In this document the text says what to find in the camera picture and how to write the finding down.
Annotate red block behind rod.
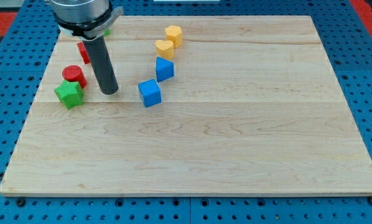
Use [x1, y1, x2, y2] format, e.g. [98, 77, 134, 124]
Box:
[77, 42, 90, 64]

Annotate blue triangular prism block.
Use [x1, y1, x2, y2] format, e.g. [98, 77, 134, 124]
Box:
[156, 57, 175, 82]

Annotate yellow heart block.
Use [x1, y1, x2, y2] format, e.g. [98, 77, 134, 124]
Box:
[155, 40, 174, 60]

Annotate blue cube block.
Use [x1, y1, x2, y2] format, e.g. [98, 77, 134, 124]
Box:
[138, 79, 162, 108]

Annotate red cylinder block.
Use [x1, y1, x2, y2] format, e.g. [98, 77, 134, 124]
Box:
[62, 65, 87, 88]

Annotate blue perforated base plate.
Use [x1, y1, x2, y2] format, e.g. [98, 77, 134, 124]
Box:
[0, 0, 372, 223]

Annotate green block under flange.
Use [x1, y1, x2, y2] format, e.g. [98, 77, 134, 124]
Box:
[103, 29, 111, 37]

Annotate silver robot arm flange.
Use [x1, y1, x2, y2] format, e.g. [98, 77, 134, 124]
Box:
[47, 0, 124, 41]

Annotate yellow hexagon block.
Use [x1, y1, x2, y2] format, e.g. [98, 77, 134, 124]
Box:
[165, 25, 183, 48]

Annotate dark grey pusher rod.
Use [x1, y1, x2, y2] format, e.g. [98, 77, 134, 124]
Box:
[83, 37, 119, 95]

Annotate green star block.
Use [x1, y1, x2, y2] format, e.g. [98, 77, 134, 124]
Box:
[54, 80, 84, 110]

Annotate light wooden board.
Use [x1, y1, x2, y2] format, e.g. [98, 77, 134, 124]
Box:
[0, 16, 372, 197]

